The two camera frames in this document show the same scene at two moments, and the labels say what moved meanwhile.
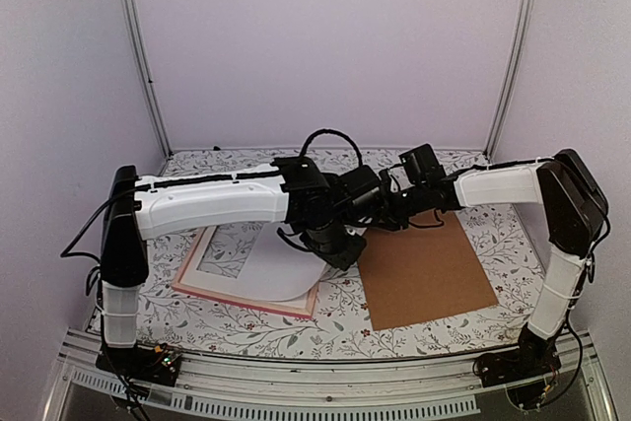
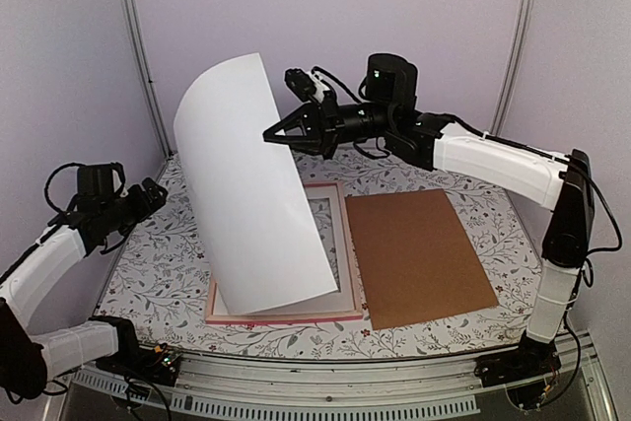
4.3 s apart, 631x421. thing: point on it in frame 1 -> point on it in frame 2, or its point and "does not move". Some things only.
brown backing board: [422, 272] does not move
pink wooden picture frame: [231, 299] -> [328, 204]
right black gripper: [392, 223] -> [314, 140]
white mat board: [230, 288] -> [342, 300]
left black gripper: [343, 261] -> [145, 207]
